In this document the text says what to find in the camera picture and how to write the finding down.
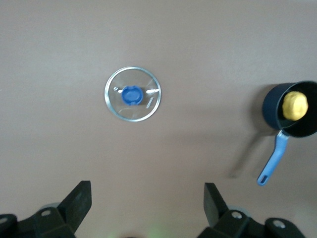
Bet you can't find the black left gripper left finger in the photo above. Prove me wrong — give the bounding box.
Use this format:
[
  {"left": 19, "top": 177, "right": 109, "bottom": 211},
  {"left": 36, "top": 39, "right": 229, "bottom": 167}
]
[{"left": 0, "top": 180, "right": 93, "bottom": 238}]

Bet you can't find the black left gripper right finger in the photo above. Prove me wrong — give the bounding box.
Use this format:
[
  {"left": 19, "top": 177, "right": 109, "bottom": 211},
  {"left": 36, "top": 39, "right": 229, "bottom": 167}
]
[{"left": 198, "top": 182, "right": 306, "bottom": 238}]

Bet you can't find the yellow potato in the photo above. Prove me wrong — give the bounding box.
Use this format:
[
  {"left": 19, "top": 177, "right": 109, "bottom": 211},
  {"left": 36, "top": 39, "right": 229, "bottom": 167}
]
[{"left": 282, "top": 90, "right": 310, "bottom": 121}]

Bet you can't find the brown table cover sheet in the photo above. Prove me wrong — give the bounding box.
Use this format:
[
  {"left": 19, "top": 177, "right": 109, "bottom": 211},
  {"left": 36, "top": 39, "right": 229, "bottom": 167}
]
[{"left": 0, "top": 0, "right": 317, "bottom": 238}]

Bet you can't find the black pot with blue handle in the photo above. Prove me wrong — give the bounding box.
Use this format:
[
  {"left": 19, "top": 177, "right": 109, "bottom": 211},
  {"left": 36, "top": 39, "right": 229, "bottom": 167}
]
[{"left": 256, "top": 80, "right": 317, "bottom": 187}]

